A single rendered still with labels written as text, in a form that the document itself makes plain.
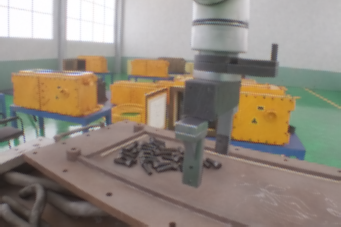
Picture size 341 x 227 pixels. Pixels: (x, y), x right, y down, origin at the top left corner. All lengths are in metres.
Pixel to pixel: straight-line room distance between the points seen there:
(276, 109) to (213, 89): 2.53
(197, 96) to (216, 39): 0.08
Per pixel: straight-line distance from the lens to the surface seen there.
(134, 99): 6.72
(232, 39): 0.33
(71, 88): 3.63
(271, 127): 2.87
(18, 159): 0.80
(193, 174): 0.34
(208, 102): 0.31
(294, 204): 0.55
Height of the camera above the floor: 1.65
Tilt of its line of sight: 11 degrees down
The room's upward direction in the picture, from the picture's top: 3 degrees clockwise
